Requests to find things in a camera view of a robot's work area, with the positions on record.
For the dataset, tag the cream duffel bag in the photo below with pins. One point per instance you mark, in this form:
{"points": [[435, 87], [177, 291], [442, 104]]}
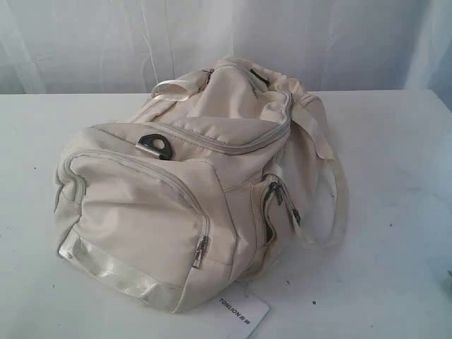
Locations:
{"points": [[204, 186]]}

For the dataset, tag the white paper hang tag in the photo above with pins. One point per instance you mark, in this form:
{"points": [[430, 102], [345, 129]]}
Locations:
{"points": [[237, 312]]}

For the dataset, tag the white backdrop curtain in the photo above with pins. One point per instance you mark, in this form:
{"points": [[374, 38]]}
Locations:
{"points": [[129, 46]]}

